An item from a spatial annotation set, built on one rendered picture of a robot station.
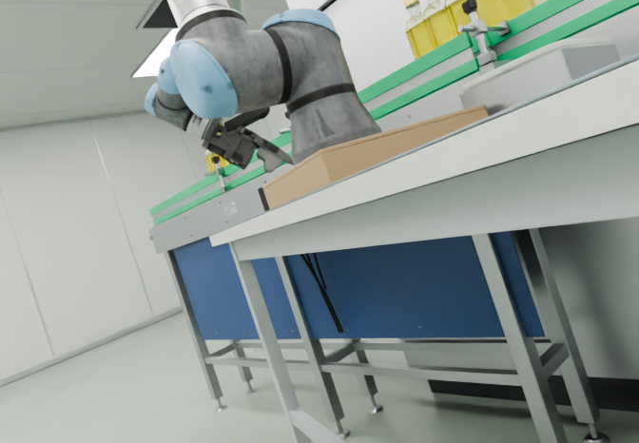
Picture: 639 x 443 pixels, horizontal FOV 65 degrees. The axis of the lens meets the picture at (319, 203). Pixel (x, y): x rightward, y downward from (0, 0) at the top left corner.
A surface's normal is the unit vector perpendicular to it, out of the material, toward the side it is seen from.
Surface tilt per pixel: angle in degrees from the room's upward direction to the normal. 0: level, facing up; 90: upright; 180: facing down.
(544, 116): 90
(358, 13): 90
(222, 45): 72
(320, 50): 90
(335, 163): 90
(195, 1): 78
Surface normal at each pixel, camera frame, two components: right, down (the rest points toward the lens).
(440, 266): -0.73, 0.23
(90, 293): 0.62, -0.21
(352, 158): 0.36, -0.13
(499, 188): -0.88, 0.29
